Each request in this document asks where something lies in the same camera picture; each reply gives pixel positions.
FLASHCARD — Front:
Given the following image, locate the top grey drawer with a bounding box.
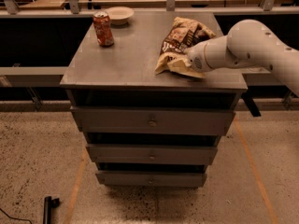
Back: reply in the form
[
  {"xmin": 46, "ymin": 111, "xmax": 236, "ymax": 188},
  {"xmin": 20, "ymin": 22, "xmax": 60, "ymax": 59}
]
[{"xmin": 71, "ymin": 106, "xmax": 235, "ymax": 135}]

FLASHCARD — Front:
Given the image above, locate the black floor post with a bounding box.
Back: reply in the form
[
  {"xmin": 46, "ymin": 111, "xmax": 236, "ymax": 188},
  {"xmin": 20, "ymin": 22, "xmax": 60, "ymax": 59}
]
[{"xmin": 43, "ymin": 196, "xmax": 60, "ymax": 224}]

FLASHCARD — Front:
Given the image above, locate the black floor cable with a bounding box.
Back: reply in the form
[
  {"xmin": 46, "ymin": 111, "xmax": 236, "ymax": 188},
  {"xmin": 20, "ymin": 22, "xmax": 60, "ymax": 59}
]
[{"xmin": 0, "ymin": 207, "xmax": 34, "ymax": 224}]

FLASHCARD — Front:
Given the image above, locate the bottom grey drawer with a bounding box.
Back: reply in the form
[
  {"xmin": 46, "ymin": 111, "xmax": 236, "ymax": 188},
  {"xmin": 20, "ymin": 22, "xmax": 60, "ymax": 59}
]
[{"xmin": 96, "ymin": 171, "xmax": 206, "ymax": 188}]

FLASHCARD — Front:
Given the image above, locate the brown chip bag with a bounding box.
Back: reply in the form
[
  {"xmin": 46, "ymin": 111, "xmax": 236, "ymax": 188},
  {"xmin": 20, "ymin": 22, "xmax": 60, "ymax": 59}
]
[{"xmin": 154, "ymin": 17, "xmax": 216, "ymax": 78}]

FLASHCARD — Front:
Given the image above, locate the grey drawer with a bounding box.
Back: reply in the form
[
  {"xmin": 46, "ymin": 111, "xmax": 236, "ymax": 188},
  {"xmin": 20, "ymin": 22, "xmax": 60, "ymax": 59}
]
[
  {"xmin": 96, "ymin": 171, "xmax": 206, "ymax": 188},
  {"xmin": 71, "ymin": 106, "xmax": 235, "ymax": 135},
  {"xmin": 87, "ymin": 144, "xmax": 218, "ymax": 165}
]

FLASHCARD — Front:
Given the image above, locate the middle grey drawer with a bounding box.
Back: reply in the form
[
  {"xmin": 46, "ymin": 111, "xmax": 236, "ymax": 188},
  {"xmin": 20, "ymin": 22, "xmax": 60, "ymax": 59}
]
[{"xmin": 87, "ymin": 144, "xmax": 218, "ymax": 165}]

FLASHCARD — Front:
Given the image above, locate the red coke can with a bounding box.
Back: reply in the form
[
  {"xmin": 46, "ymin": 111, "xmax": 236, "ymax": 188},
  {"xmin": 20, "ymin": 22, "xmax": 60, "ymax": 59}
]
[{"xmin": 93, "ymin": 11, "xmax": 114, "ymax": 47}]

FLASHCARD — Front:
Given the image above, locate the grey drawer cabinet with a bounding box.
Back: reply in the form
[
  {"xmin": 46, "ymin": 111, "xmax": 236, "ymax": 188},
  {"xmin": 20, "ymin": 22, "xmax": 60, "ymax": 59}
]
[{"xmin": 61, "ymin": 11, "xmax": 247, "ymax": 174}]

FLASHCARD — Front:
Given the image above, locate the white bowl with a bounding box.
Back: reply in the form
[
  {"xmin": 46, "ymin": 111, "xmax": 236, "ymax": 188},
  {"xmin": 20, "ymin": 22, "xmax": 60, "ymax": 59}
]
[{"xmin": 106, "ymin": 7, "xmax": 134, "ymax": 25}]

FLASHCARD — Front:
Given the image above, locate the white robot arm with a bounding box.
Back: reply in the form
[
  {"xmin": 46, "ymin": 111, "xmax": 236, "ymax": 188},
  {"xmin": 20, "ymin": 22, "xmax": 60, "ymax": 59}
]
[{"xmin": 171, "ymin": 20, "xmax": 299, "ymax": 95}]

